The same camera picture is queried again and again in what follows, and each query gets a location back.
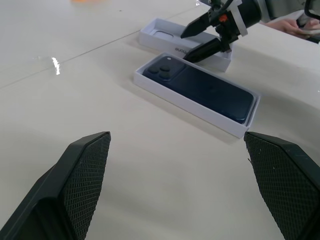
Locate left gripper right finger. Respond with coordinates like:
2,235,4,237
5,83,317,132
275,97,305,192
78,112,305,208
243,131,320,240

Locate white box tray with insert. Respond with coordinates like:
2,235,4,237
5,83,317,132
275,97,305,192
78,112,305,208
133,51,262,140

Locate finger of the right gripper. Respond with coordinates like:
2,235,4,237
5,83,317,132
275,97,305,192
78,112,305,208
180,10,214,39
182,37,224,64

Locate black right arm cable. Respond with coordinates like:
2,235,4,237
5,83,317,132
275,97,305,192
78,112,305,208
303,0,320,19

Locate person's bare hand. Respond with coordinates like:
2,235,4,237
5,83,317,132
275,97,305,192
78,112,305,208
267,19,302,35
303,18,320,32

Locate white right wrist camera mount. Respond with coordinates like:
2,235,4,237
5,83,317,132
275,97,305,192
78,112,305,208
224,0,249,38

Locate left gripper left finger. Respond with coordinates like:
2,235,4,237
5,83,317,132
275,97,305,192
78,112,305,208
0,131,112,240

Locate dark blue smartphone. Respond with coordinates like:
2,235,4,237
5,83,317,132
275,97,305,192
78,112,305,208
142,55,255,125

